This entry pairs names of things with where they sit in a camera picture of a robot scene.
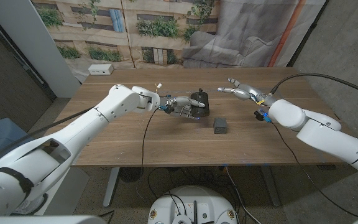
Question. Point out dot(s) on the small gray box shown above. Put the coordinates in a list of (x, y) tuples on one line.
[(220, 126)]

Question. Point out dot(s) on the white robot torso edge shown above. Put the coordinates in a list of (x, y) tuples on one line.
[(42, 220)]

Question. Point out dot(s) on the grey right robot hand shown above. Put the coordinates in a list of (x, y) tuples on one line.
[(247, 92)]

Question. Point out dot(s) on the black round floor fan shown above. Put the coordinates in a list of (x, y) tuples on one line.
[(131, 174)]

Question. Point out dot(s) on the white pillar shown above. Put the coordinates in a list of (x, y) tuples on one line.
[(36, 43)]

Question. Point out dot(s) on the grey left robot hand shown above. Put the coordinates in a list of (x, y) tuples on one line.
[(182, 107)]

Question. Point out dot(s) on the printed fabric backdrop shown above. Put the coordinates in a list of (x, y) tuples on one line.
[(172, 31)]

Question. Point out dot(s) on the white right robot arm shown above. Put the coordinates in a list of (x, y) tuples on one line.
[(328, 137)]

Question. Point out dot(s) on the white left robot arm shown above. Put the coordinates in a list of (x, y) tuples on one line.
[(82, 133)]

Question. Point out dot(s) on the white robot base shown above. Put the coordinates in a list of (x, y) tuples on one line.
[(194, 202)]

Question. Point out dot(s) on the black cylindrical speaker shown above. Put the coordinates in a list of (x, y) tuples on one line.
[(204, 97)]

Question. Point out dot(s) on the white power strip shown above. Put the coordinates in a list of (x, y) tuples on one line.
[(100, 69)]

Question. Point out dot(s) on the white table leg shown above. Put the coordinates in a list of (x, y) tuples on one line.
[(110, 186)]

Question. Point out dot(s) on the black backdrop stand pole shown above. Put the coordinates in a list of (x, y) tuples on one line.
[(306, 35)]

